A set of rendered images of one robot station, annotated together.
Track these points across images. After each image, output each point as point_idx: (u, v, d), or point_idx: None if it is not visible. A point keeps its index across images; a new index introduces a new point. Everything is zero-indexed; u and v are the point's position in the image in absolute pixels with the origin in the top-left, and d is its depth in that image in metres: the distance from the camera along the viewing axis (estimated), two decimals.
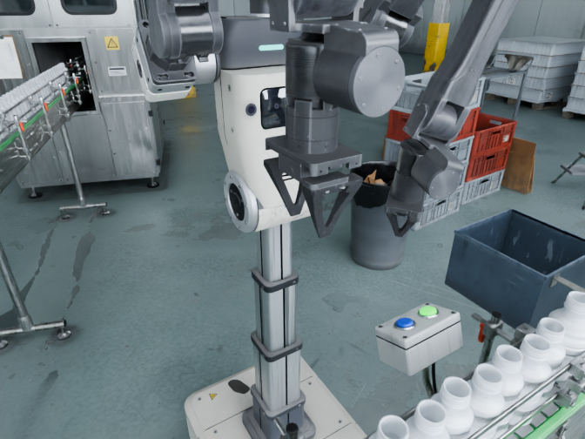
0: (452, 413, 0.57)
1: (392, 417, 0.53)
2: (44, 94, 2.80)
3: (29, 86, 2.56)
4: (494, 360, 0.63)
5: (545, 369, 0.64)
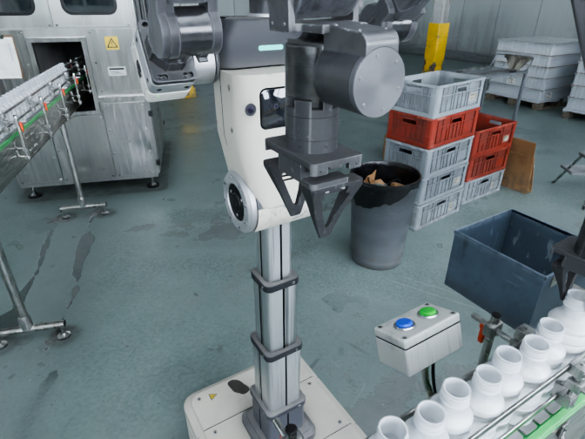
0: (452, 414, 0.57)
1: (391, 418, 0.53)
2: (44, 94, 2.80)
3: (29, 86, 2.56)
4: (494, 361, 0.63)
5: (544, 369, 0.64)
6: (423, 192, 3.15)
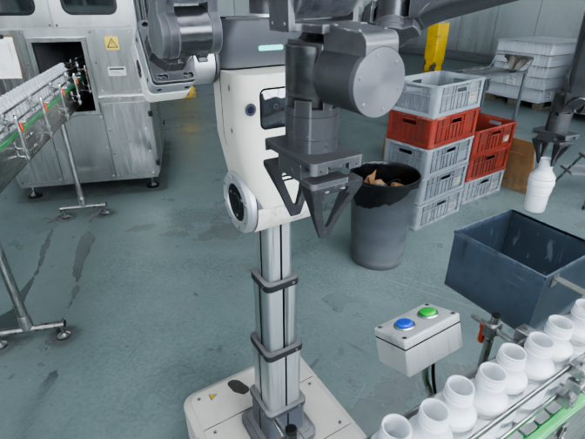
0: (460, 412, 0.57)
1: (393, 415, 0.53)
2: (44, 94, 2.80)
3: (29, 86, 2.56)
4: (500, 361, 0.63)
5: (545, 368, 0.65)
6: (423, 192, 3.15)
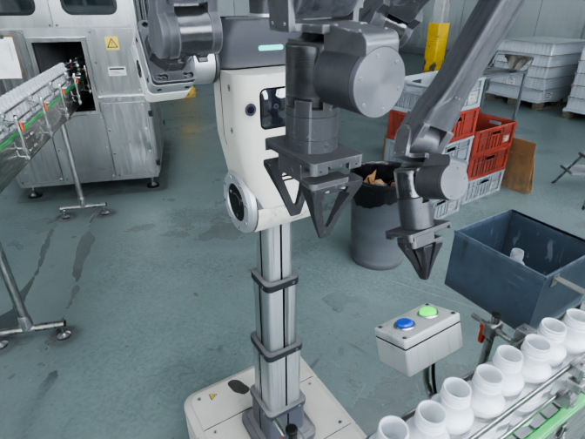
0: (453, 414, 0.57)
1: (392, 418, 0.53)
2: (44, 94, 2.80)
3: (29, 86, 2.56)
4: (496, 361, 0.63)
5: (543, 370, 0.64)
6: None
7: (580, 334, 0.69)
